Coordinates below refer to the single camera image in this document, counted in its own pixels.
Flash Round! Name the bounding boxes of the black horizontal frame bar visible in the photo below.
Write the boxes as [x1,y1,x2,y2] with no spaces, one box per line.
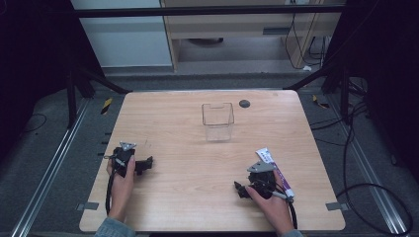
[72,4,346,20]

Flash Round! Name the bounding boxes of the white cabinet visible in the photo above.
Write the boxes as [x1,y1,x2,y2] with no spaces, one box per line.
[69,0,174,69]

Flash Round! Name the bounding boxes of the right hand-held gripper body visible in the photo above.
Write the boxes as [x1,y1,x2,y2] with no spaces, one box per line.
[246,160,279,199]

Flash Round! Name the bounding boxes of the clear plastic container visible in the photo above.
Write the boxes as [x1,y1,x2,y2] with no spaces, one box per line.
[201,102,236,143]

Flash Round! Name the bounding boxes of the person's right hand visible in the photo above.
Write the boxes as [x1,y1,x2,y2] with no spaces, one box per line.
[246,171,295,236]

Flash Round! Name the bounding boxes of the black hanging desk cables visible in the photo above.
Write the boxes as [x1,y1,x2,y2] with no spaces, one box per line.
[284,13,330,71]

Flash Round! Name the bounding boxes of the light wooden desk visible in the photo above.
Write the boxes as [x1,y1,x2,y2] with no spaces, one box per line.
[159,0,348,73]

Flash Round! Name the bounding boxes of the person's left hand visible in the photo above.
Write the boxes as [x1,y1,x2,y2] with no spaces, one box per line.
[106,155,137,221]

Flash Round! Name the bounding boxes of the long black floor cable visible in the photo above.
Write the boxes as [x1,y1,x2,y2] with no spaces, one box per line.
[335,102,415,237]

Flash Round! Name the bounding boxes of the grey metal table bracket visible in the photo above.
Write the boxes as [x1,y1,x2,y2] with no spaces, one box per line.
[325,201,349,212]
[76,201,100,212]

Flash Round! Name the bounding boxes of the thin black floor cable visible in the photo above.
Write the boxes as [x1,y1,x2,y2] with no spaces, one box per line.
[19,113,48,135]

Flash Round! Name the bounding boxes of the black curtain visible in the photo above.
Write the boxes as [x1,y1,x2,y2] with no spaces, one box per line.
[0,0,106,166]
[323,0,419,186]

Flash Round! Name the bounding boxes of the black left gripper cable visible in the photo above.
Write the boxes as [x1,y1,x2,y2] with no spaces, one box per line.
[104,156,127,216]

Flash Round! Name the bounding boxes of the black metal stand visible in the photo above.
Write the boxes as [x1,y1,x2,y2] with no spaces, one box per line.
[64,63,133,130]
[282,63,352,125]

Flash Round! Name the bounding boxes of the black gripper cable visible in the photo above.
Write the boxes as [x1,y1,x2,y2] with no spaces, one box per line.
[104,156,127,216]
[260,179,298,230]

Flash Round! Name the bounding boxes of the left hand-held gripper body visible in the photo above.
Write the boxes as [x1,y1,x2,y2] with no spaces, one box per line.
[111,141,138,179]

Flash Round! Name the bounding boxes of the aluminium floor rail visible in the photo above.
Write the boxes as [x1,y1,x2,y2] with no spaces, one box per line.
[328,94,411,237]
[10,98,91,237]

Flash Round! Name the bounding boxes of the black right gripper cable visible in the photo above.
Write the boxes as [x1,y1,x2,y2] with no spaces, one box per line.
[260,179,298,230]

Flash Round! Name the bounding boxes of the white and purple toothpaste tube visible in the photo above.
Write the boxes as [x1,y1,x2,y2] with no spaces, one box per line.
[255,147,295,202]

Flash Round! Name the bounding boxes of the black and yellow tape strip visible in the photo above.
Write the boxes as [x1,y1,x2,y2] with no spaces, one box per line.
[311,94,331,110]
[100,97,114,116]

